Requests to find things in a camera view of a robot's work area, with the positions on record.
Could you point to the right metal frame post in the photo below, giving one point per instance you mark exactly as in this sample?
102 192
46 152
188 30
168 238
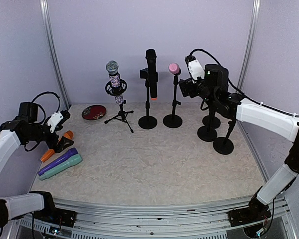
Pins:
249 45

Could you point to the silver rhinestone microphone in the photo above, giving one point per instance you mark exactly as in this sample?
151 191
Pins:
113 77

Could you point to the black tall microphone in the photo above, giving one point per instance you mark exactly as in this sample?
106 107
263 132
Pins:
152 72

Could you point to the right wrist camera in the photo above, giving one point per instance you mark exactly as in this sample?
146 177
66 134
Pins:
195 68

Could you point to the black tripod mic stand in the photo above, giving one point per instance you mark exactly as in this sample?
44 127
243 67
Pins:
122 114

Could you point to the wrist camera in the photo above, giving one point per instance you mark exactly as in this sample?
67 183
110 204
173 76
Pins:
56 120
195 68

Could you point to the black round-base stand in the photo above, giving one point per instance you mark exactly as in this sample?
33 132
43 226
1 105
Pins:
211 120

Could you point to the orange microphone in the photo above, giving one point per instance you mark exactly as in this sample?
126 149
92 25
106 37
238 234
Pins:
49 153

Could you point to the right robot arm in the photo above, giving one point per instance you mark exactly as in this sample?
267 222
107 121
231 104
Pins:
211 82

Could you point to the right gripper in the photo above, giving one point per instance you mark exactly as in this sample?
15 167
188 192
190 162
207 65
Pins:
185 82

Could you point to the teal microphone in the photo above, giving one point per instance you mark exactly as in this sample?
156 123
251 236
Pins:
72 161

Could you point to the metal frame post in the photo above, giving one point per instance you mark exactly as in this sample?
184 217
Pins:
53 53
249 45

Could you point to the left metal frame post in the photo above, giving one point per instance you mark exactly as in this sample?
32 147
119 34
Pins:
53 53

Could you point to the purple microphone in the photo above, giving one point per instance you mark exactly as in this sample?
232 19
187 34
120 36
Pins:
59 160

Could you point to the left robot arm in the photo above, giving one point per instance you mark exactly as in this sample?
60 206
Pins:
29 129

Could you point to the pink microphone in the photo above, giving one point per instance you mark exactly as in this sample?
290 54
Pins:
175 69

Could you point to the dark red floral plate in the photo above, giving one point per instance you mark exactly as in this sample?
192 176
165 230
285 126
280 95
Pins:
93 112

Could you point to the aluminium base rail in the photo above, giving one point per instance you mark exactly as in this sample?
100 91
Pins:
100 221

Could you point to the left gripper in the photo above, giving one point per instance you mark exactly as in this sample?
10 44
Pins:
52 145

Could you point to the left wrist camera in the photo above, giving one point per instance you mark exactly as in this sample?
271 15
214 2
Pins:
56 120

